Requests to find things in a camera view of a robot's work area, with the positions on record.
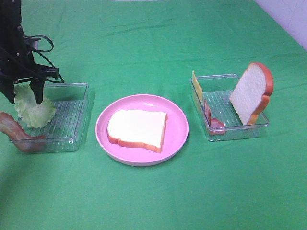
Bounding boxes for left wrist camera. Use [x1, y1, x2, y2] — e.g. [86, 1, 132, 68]
[28, 38, 40, 51]

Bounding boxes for left clear plastic tray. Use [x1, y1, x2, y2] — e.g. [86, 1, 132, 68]
[9, 83, 92, 153]

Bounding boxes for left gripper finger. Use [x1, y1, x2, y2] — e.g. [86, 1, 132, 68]
[29, 79, 45, 104]
[0, 79, 15, 104]

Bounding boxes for bread slice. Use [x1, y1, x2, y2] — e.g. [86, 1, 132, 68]
[107, 109, 168, 153]
[229, 62, 273, 126]

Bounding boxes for pink round plate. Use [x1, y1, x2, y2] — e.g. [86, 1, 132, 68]
[95, 94, 189, 166]

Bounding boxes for clear plastic tray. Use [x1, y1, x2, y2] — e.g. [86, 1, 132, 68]
[9, 83, 92, 153]
[189, 73, 269, 141]

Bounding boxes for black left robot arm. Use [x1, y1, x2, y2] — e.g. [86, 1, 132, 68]
[0, 0, 64, 104]

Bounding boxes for yellow cheese slice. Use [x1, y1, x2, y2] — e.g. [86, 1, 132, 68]
[192, 71, 203, 102]

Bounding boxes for bacon strip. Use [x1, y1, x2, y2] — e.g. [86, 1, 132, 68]
[0, 112, 46, 152]
[204, 99, 226, 135]

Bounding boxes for green lettuce leaf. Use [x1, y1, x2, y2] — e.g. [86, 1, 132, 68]
[14, 85, 56, 128]

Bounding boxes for right clear plastic tray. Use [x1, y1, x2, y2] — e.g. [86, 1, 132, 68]
[189, 73, 269, 141]

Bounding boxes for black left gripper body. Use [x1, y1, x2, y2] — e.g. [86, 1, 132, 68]
[0, 35, 59, 84]

